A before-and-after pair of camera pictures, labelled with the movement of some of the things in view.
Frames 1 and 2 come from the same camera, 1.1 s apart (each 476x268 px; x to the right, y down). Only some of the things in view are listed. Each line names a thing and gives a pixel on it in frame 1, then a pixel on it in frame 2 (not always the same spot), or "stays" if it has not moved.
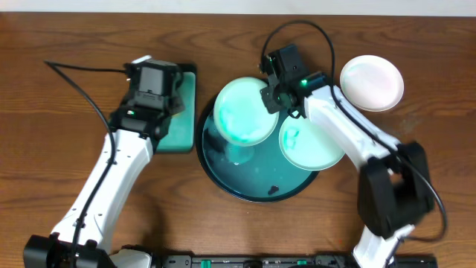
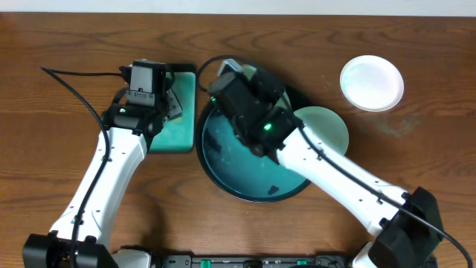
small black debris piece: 273,189 stays
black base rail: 327,260 stays
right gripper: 271,106 -> 265,82
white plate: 372,83 stays
